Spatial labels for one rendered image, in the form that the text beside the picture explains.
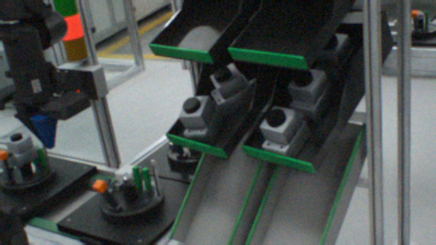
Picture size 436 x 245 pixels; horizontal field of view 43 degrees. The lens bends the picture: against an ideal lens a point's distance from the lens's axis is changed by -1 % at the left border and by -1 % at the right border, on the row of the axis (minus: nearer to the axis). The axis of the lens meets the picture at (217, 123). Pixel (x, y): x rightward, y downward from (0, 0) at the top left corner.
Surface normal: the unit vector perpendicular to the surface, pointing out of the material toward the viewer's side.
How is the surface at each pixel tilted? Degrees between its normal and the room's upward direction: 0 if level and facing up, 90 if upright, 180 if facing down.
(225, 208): 45
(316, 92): 90
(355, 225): 0
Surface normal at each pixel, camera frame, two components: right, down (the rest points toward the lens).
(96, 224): -0.13, -0.91
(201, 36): -0.40, -0.65
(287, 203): -0.56, -0.37
